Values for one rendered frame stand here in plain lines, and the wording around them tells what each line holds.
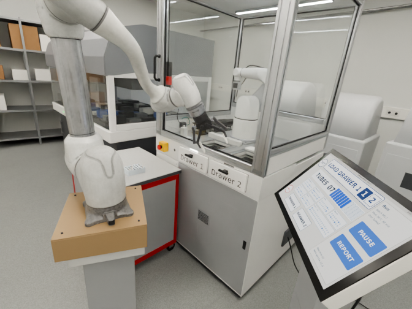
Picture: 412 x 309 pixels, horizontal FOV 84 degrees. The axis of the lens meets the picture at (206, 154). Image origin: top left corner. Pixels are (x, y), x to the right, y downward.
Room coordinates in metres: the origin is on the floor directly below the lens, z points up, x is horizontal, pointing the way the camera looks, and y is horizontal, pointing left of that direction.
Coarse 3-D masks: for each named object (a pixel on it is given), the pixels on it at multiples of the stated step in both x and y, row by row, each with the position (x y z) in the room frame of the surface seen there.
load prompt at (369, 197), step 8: (328, 168) 0.81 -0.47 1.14; (336, 168) 0.78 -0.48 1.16; (344, 168) 0.75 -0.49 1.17; (336, 176) 0.74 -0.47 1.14; (344, 176) 0.72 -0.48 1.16; (352, 176) 0.69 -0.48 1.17; (344, 184) 0.68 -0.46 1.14; (352, 184) 0.66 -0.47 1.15; (360, 184) 0.64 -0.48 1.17; (352, 192) 0.63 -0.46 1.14; (360, 192) 0.61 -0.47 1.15; (368, 192) 0.59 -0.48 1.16; (376, 192) 0.58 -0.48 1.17; (360, 200) 0.58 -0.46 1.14; (368, 200) 0.57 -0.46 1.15; (376, 200) 0.55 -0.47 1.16; (368, 208) 0.54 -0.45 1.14
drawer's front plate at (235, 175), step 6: (210, 162) 1.35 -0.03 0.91; (216, 162) 1.32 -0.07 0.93; (210, 168) 1.35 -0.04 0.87; (216, 168) 1.31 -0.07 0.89; (222, 168) 1.28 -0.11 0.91; (228, 168) 1.25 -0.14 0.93; (210, 174) 1.34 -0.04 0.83; (222, 174) 1.28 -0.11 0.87; (228, 174) 1.24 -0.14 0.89; (234, 174) 1.21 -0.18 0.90; (240, 174) 1.19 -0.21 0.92; (246, 174) 1.18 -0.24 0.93; (222, 180) 1.27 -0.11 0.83; (234, 180) 1.21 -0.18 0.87; (240, 180) 1.18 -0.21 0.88; (246, 180) 1.16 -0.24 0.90; (234, 186) 1.21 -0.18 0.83; (240, 186) 1.18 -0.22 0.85
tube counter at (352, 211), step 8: (336, 184) 0.71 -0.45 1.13; (328, 192) 0.70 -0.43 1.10; (336, 192) 0.67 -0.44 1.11; (344, 192) 0.65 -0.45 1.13; (336, 200) 0.64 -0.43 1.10; (344, 200) 0.62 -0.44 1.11; (352, 200) 0.60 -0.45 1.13; (344, 208) 0.59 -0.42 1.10; (352, 208) 0.58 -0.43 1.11; (360, 208) 0.56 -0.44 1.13; (352, 216) 0.55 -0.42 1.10
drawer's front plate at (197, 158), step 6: (180, 150) 1.56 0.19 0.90; (186, 150) 1.51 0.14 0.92; (180, 156) 1.56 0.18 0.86; (186, 156) 1.51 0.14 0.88; (198, 156) 1.43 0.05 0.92; (204, 156) 1.40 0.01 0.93; (186, 162) 1.51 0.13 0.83; (192, 162) 1.47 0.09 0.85; (198, 162) 1.43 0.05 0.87; (204, 162) 1.39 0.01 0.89; (198, 168) 1.42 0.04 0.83; (204, 168) 1.38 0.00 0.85
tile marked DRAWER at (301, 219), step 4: (300, 208) 0.71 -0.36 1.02; (296, 212) 0.71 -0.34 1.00; (300, 212) 0.70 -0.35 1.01; (304, 212) 0.69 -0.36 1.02; (292, 216) 0.71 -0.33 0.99; (296, 216) 0.69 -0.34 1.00; (300, 216) 0.68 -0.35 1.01; (304, 216) 0.67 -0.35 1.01; (296, 220) 0.68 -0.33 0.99; (300, 220) 0.66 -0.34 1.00; (304, 220) 0.65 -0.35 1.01; (308, 220) 0.64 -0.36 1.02; (300, 224) 0.65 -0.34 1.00; (304, 224) 0.64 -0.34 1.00; (308, 224) 0.63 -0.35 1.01; (300, 228) 0.63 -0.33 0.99; (304, 228) 0.62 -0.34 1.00
